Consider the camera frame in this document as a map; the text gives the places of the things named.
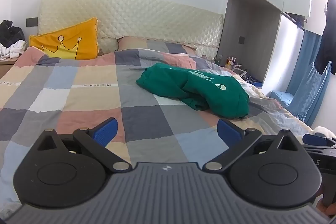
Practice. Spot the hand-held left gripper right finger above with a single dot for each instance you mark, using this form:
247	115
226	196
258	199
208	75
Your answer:
229	132

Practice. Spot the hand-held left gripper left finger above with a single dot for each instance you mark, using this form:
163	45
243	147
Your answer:
106	132

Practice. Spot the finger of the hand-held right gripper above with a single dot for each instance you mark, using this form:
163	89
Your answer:
313	138

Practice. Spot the green sweatshirt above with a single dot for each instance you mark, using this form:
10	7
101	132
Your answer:
183	82

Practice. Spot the black clothes pile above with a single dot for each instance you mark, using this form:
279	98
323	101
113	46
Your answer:
11	32

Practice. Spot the person's right hand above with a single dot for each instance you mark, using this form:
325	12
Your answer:
329	207

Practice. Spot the white cloth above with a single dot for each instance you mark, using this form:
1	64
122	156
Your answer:
324	130

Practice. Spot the plaid patchwork duvet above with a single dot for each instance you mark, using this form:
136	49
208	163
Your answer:
92	98

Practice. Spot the blue cushion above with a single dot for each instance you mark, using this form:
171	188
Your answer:
281	98

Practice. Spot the blue box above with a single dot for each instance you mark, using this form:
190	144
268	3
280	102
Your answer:
256	83

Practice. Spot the blue curtain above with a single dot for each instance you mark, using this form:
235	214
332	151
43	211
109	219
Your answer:
307	82

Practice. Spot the orange bottle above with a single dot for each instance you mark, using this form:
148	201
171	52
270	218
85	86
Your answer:
229	63

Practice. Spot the green bottle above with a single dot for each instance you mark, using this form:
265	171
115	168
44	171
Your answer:
218	60

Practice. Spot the plaid pillow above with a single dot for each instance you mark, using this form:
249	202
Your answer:
147	43

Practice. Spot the yellow crown pillow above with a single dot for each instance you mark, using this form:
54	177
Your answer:
76	36

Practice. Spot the dark hanging garment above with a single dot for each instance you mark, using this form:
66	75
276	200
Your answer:
326	37

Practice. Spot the cream quilted headboard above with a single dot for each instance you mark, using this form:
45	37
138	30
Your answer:
131	19

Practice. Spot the wooden nightstand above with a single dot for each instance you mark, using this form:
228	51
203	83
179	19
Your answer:
6	67

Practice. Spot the white picture frame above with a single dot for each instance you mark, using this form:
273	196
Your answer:
240	71

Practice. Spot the dark wall switch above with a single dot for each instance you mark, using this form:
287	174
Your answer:
241	39
32	22

